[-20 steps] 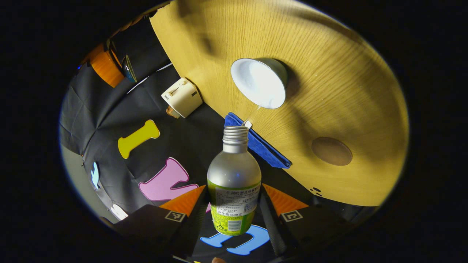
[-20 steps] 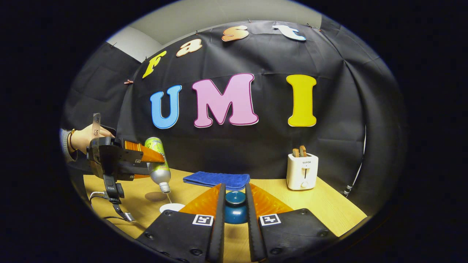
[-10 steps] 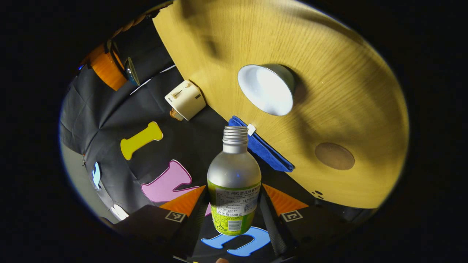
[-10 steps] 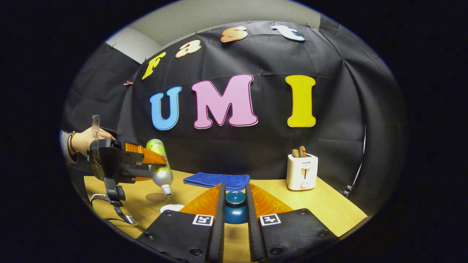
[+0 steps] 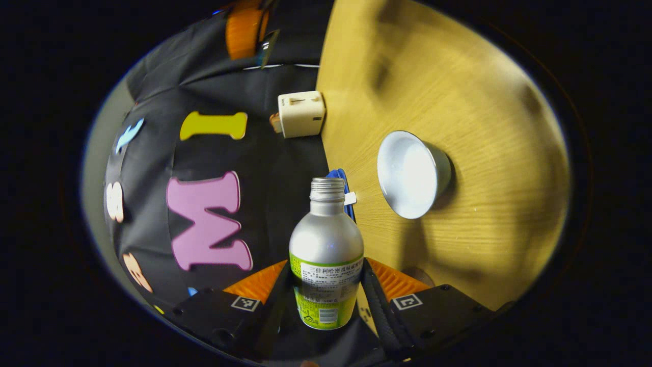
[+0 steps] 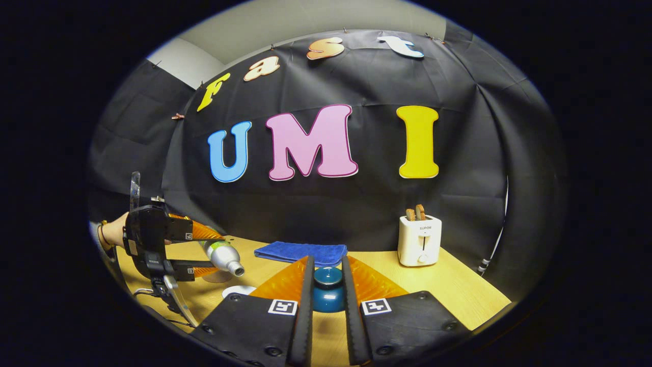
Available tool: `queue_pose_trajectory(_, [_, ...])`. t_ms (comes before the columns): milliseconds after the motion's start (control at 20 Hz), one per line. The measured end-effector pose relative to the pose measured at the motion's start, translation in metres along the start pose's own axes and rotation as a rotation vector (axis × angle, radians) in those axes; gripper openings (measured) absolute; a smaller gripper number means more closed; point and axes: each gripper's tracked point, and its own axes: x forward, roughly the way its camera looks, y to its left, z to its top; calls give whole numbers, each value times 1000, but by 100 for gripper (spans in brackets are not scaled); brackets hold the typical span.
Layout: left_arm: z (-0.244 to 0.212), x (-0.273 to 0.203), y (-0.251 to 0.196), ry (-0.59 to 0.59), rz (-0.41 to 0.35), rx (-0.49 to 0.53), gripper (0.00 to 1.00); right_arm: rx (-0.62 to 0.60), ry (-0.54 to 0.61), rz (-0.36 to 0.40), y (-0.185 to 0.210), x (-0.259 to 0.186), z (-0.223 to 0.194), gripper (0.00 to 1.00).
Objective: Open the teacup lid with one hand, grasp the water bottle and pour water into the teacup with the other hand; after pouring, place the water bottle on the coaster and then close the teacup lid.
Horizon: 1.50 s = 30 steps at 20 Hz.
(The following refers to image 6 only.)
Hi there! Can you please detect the silver green-label water bottle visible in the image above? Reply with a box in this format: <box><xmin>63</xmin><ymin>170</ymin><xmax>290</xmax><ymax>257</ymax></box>
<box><xmin>200</xmin><ymin>240</ymin><xmax>246</xmax><ymax>277</ymax></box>

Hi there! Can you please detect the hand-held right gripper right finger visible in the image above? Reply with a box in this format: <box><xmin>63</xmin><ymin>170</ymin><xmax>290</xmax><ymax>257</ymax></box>
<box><xmin>341</xmin><ymin>255</ymin><xmax>472</xmax><ymax>367</ymax></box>

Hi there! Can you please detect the white toaster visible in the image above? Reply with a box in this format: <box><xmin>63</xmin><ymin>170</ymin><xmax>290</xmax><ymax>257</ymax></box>
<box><xmin>398</xmin><ymin>215</ymin><xmax>443</xmax><ymax>267</ymax></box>

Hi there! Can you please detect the white hanging cable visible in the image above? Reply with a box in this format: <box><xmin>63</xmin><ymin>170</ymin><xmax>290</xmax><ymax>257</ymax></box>
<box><xmin>477</xmin><ymin>176</ymin><xmax>510</xmax><ymax>276</ymax></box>

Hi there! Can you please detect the white teacup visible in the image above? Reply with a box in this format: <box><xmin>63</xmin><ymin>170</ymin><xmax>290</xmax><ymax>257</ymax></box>
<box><xmin>222</xmin><ymin>285</ymin><xmax>257</xmax><ymax>300</ymax></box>

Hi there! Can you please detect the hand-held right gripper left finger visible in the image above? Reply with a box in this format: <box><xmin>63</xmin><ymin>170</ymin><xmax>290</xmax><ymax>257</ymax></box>
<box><xmin>189</xmin><ymin>255</ymin><xmax>316</xmax><ymax>367</ymax></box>

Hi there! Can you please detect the blue folded towel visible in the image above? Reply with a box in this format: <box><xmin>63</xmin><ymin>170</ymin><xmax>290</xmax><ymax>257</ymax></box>
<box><xmin>254</xmin><ymin>241</ymin><xmax>348</xmax><ymax>268</ymax></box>

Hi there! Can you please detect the teal teacup lid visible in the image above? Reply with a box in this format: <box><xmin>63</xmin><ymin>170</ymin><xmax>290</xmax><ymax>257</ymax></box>
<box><xmin>312</xmin><ymin>266</ymin><xmax>347</xmax><ymax>313</ymax></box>

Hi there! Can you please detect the black backdrop cloth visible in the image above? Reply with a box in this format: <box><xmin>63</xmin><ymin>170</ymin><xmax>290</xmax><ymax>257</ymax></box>
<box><xmin>88</xmin><ymin>29</ymin><xmax>567</xmax><ymax>302</ymax></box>

